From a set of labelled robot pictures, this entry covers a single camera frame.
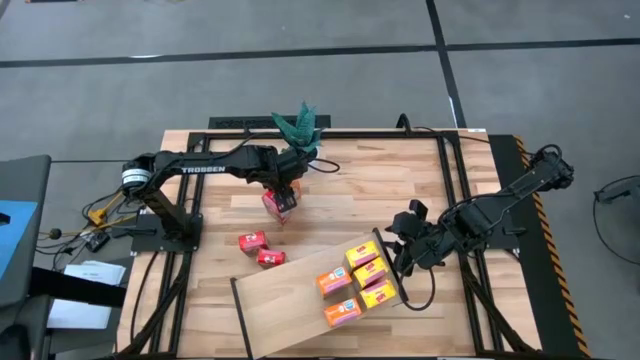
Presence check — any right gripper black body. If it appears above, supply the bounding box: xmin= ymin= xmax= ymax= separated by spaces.
xmin=383 ymin=198 xmax=452 ymax=277

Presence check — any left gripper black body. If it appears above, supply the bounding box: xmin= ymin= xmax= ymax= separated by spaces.
xmin=269 ymin=147 xmax=319 ymax=192

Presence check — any red Froot Loops cereal box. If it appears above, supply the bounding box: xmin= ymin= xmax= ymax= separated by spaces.
xmin=255 ymin=248 xmax=288 ymax=268
xmin=237 ymin=230 xmax=270 ymax=255
xmin=260 ymin=188 xmax=300 ymax=225

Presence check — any yellow Corn Pops cereal box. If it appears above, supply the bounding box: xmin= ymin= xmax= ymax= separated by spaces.
xmin=349 ymin=256 xmax=390 ymax=291
xmin=357 ymin=278 xmax=400 ymax=311
xmin=343 ymin=239 xmax=382 ymax=271

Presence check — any green plant white pot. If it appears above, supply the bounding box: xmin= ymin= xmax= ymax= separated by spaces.
xmin=271 ymin=101 xmax=325 ymax=156

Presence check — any black mat hazard-striped edge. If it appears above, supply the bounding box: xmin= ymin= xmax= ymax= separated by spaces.
xmin=487 ymin=133 xmax=594 ymax=359

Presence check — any black power adapter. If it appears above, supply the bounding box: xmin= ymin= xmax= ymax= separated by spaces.
xmin=85 ymin=230 xmax=111 ymax=253

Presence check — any white paper sheet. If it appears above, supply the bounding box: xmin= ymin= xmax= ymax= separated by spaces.
xmin=46 ymin=260 xmax=127 ymax=330

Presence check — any black round floor fan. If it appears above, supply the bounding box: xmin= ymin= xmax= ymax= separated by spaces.
xmin=592 ymin=173 xmax=640 ymax=266

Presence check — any black padded bar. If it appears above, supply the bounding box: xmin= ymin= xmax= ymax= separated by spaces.
xmin=29 ymin=267 xmax=127 ymax=308

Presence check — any grey furniture panel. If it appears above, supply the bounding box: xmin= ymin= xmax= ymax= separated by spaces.
xmin=0 ymin=154 xmax=52 ymax=307

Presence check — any blue panel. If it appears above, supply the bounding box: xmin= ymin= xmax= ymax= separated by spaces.
xmin=0 ymin=199 xmax=40 ymax=281

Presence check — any dark grey chair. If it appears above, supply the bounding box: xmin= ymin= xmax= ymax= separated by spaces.
xmin=0 ymin=293 xmax=54 ymax=360

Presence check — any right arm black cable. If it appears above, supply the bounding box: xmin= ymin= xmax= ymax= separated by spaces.
xmin=398 ymin=267 xmax=437 ymax=312

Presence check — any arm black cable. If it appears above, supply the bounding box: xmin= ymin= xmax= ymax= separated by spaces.
xmin=398 ymin=267 xmax=437 ymax=312
xmin=308 ymin=157 xmax=342 ymax=175

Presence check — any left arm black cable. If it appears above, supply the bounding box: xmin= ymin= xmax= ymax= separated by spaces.
xmin=308 ymin=157 xmax=342 ymax=175

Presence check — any black metal table frame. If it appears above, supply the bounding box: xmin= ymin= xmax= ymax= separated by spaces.
xmin=119 ymin=130 xmax=541 ymax=359

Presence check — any wooden tray with black handles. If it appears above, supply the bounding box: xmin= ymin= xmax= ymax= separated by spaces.
xmin=229 ymin=227 xmax=410 ymax=360

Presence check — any thin black cable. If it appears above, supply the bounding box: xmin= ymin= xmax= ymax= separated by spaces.
xmin=414 ymin=125 xmax=492 ymax=146

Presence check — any yellow cable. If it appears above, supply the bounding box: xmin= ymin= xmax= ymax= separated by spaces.
xmin=87 ymin=192 xmax=126 ymax=236

